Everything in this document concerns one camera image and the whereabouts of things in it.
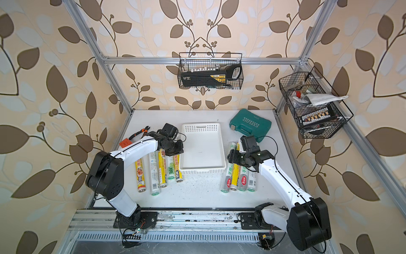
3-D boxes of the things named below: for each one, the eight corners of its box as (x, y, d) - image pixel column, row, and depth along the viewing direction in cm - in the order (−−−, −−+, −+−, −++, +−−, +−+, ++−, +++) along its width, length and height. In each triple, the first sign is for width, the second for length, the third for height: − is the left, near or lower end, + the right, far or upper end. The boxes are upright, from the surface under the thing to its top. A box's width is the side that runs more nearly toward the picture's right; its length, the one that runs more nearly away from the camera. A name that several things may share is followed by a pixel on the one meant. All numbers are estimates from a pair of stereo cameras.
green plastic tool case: (225, 126, 113) (226, 121, 109) (237, 110, 124) (238, 105, 120) (262, 143, 104) (264, 138, 99) (271, 124, 114) (274, 119, 110)
